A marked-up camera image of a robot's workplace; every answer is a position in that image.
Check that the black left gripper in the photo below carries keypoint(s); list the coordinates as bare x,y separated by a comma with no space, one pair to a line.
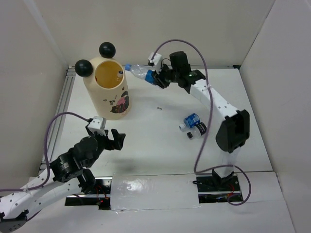
117,143

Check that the blue label bottle white cap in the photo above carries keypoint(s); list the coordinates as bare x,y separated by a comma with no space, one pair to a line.
189,122

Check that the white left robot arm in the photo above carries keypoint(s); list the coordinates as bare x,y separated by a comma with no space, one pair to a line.
69,174

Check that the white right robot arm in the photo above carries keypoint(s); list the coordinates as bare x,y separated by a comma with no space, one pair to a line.
233,124

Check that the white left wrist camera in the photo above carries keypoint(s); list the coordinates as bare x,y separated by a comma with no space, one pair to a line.
97,125

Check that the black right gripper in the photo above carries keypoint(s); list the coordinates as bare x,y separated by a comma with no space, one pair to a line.
159,82

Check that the aluminium frame rail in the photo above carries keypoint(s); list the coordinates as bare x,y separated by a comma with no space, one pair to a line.
58,124

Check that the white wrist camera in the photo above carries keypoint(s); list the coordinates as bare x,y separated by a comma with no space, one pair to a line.
97,125
154,60

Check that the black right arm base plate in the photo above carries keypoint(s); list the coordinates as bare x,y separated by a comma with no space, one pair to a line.
210,192

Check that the cream panda bin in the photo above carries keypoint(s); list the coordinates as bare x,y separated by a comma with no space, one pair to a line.
109,94

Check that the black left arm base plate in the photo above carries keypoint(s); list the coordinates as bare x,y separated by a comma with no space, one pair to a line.
99,197

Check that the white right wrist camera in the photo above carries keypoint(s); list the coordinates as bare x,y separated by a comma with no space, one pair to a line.
154,60

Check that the black label bottle black cap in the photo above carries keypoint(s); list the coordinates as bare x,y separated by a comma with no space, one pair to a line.
198,131

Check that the large clear bottle white cap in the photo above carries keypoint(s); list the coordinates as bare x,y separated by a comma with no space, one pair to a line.
120,74

